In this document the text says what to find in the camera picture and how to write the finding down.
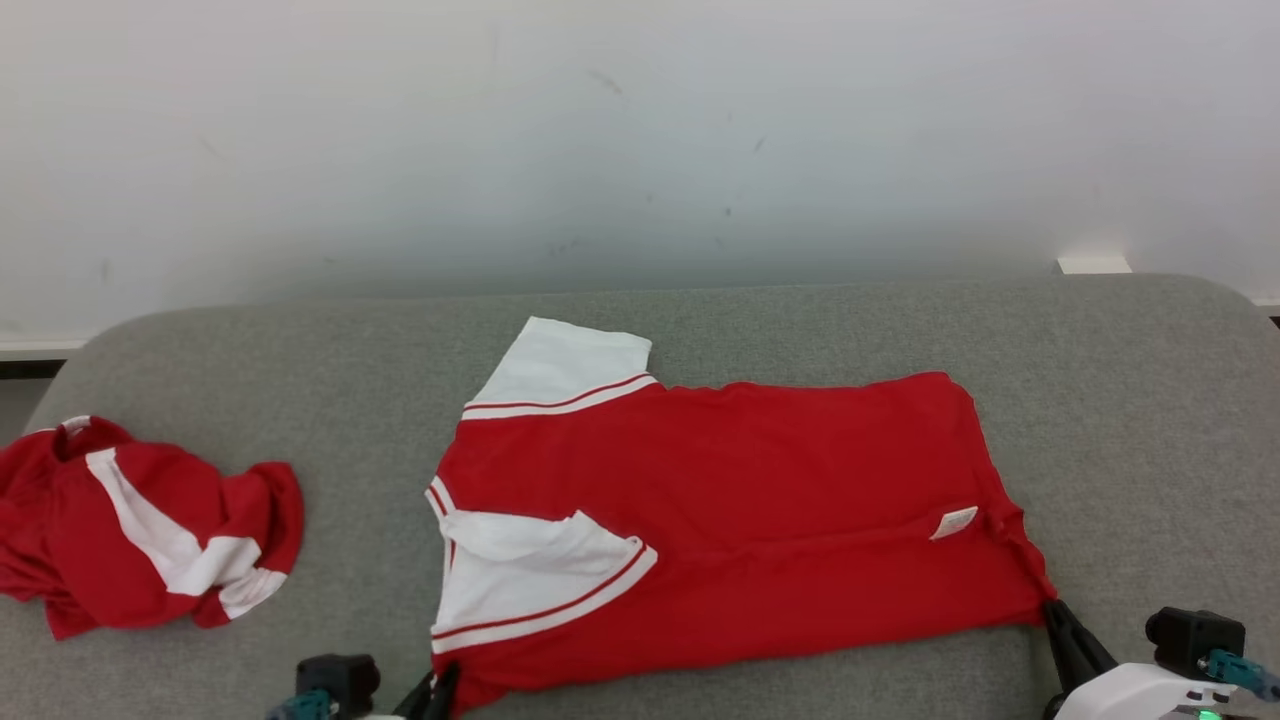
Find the white skirting board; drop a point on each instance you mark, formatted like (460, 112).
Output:
(40, 348)

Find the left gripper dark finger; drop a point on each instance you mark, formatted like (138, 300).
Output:
(450, 690)
(418, 702)

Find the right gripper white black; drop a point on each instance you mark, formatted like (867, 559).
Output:
(1140, 695)

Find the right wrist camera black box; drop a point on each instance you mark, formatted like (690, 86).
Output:
(1190, 635)

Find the red shirt with black number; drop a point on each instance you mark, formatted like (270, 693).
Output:
(760, 500)

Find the red garment with white stripe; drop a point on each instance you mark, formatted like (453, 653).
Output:
(150, 520)

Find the small white wall block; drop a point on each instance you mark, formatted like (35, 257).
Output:
(1094, 265)

